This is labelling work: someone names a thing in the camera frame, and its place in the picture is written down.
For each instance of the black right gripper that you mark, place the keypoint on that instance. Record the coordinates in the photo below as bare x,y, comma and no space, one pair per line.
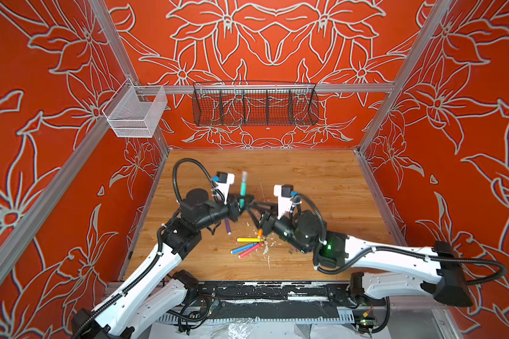
268,219

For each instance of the purple marker pen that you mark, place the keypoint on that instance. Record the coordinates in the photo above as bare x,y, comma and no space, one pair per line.
228,227

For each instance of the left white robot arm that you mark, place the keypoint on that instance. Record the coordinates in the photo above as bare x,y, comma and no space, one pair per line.
138,302

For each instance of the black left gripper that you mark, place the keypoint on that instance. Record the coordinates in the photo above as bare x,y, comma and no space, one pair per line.
233,208

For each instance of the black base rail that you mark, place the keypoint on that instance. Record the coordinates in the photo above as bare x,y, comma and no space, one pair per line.
300,302

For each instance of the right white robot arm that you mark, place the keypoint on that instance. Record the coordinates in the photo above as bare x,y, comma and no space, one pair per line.
382,270

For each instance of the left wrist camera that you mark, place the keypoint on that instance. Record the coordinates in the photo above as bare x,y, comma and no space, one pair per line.
223,182

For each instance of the black wire basket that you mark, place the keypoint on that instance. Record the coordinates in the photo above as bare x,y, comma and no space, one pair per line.
255,104

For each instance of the pink marker pen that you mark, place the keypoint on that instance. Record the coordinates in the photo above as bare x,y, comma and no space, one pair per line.
250,250

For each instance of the aluminium frame rails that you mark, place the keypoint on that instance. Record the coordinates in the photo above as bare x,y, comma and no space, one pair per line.
22,235

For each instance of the green marker pen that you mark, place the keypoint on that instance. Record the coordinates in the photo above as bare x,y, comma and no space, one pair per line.
243,190

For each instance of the blue marker pen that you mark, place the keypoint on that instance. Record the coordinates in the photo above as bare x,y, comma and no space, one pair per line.
243,248

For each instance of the white wire basket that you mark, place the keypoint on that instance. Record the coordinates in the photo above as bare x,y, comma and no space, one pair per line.
135,111

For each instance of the yellow marker pen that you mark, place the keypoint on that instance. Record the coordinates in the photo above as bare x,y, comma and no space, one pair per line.
249,240

